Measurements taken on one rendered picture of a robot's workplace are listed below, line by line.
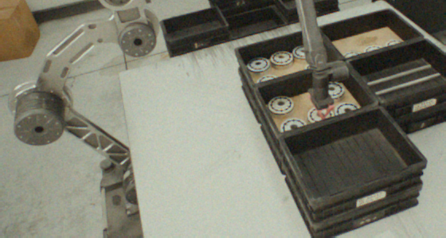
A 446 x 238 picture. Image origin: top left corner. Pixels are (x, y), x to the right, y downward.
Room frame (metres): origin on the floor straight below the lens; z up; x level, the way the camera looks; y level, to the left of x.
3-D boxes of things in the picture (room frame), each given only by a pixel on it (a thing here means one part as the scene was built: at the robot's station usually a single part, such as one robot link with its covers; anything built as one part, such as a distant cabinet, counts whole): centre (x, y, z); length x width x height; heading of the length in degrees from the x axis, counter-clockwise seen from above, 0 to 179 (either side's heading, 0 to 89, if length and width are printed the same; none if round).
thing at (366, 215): (0.96, -0.22, 0.76); 0.40 x 0.30 x 0.12; 106
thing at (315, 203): (0.96, -0.22, 0.92); 0.40 x 0.30 x 0.02; 106
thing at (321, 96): (1.20, -0.16, 0.98); 0.10 x 0.07 x 0.07; 15
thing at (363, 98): (1.25, -0.14, 0.87); 0.40 x 0.30 x 0.11; 106
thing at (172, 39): (2.48, 0.50, 0.37); 0.40 x 0.30 x 0.45; 107
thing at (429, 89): (1.35, -0.52, 0.92); 0.40 x 0.30 x 0.02; 106
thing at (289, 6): (2.73, -0.26, 0.37); 0.40 x 0.30 x 0.45; 108
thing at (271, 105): (1.29, -0.01, 0.86); 0.10 x 0.10 x 0.01
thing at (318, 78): (1.20, -0.16, 1.04); 0.07 x 0.06 x 0.07; 107
